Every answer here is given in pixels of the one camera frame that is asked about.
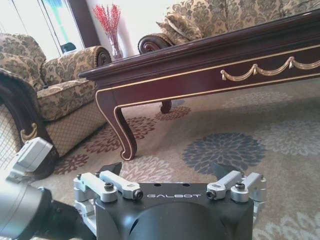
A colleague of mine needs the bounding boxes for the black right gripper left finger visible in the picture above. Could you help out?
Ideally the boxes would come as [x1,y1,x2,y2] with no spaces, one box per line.
[72,161,144,204]

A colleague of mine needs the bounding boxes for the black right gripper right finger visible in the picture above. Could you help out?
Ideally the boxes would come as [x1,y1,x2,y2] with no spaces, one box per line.
[206,162,268,203]

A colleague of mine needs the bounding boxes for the floral patterned rug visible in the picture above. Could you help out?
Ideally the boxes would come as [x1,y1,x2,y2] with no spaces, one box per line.
[0,83,320,240]

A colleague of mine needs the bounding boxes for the floral patterned armchair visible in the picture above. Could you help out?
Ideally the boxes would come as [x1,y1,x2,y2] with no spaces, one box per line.
[0,33,113,158]

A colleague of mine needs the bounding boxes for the dark red wooden coffee table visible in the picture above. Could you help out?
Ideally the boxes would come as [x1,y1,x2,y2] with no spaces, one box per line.
[78,11,320,161]

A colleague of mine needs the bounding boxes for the dark wood framed chair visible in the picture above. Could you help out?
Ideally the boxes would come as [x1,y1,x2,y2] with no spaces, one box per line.
[0,68,60,180]

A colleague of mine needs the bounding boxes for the clear glass vase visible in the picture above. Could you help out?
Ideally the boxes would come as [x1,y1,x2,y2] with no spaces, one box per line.
[107,33,124,60]

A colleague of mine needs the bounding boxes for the small dark object at window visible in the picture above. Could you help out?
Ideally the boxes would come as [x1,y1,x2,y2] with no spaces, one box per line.
[59,42,77,55]

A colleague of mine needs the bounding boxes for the dark brown wooden pillar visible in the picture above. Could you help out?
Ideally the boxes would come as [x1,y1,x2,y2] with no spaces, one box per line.
[68,0,100,49]

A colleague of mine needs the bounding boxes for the red berry branches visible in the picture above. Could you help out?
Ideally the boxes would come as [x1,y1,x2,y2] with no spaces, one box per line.
[92,3,122,36]

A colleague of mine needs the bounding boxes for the floral patterned cushion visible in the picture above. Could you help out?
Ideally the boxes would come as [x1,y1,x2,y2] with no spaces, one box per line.
[156,12,203,46]

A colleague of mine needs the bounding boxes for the floral patterned sofa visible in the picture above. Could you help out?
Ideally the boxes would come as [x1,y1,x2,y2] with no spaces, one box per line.
[137,0,320,55]

